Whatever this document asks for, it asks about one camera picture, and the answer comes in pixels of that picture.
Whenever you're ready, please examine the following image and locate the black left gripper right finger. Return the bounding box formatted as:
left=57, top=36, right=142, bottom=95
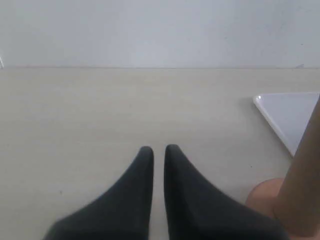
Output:
left=164, top=144, right=289, bottom=240

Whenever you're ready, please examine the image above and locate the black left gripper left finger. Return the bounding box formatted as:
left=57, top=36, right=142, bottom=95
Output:
left=44, top=146, right=154, bottom=240

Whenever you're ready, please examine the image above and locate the brown cardboard tube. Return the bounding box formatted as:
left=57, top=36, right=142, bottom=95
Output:
left=273, top=101, right=320, bottom=240

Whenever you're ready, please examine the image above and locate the wooden paper towel holder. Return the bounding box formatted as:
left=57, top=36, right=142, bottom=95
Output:
left=245, top=178, right=284, bottom=219

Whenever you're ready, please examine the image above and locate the white rectangular plastic tray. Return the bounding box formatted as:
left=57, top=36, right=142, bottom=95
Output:
left=253, top=92, right=320, bottom=156

